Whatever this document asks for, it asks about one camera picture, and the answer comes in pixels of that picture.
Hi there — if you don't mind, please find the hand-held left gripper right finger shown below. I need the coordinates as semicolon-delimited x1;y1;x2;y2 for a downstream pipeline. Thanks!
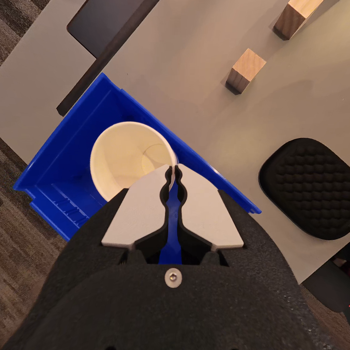
174;164;244;265

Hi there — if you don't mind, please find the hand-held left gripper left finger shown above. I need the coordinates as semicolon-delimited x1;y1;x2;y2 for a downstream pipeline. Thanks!
101;164;173;264

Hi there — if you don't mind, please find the white paper cup green band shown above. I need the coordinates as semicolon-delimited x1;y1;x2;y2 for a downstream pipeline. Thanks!
90;122;179;203

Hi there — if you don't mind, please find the blue plastic bin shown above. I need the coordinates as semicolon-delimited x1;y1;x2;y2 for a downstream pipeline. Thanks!
13;72;262;265

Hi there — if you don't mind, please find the light wooden cube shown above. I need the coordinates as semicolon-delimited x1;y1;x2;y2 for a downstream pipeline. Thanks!
273;0;324;41
225;48;267;95

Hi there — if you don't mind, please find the black quilted wrist rest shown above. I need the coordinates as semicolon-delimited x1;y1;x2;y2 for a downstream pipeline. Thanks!
258;137;350;240

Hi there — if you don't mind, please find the black cable tray lid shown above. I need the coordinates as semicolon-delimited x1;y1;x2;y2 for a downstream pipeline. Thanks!
66;0;143;58

